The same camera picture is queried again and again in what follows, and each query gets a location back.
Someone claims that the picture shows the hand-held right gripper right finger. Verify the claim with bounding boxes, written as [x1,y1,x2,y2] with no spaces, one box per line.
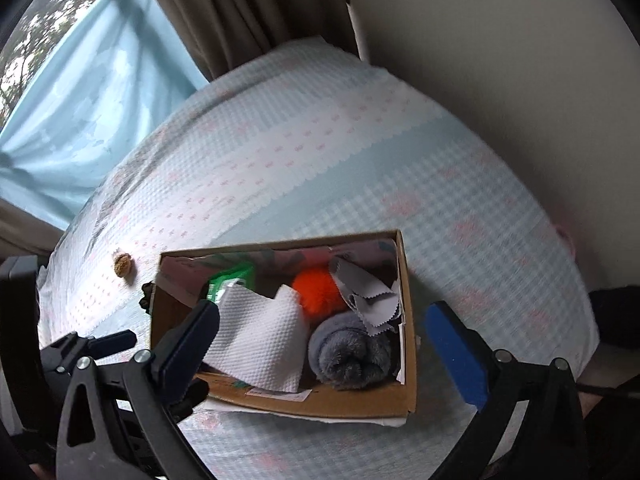
[425,301,589,480]

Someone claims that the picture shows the white paper towel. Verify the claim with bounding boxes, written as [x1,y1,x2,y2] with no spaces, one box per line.
[202,283,310,394]

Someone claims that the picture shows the orange pompom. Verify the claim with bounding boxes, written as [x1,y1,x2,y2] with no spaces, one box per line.
[291,267,346,319]

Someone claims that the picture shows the cardboard box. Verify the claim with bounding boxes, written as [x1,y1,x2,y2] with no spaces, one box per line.
[150,229,419,429]

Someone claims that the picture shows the grey towel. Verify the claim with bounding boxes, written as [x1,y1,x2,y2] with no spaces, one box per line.
[307,312,394,391]

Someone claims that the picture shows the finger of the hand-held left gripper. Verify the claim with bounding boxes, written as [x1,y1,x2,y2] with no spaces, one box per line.
[42,329,137,376]
[171,381,210,422]

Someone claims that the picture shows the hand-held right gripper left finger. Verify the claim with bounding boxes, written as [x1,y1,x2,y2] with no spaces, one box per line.
[56,300,221,480]

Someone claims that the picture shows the green packet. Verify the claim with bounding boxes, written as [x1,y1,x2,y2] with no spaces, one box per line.
[206,265,256,304]

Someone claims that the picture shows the grey cleaning cloth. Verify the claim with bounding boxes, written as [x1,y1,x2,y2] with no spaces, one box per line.
[328,254,403,337]

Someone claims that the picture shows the black sock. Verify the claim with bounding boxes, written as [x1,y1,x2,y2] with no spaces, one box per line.
[138,282,157,317]

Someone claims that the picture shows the light blue cloth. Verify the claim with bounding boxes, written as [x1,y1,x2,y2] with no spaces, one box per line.
[0,0,211,229]

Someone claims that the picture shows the window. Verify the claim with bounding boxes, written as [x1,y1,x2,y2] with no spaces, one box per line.
[0,0,136,122]

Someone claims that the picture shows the brown curtain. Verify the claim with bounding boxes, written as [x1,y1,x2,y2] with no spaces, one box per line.
[137,0,369,82]

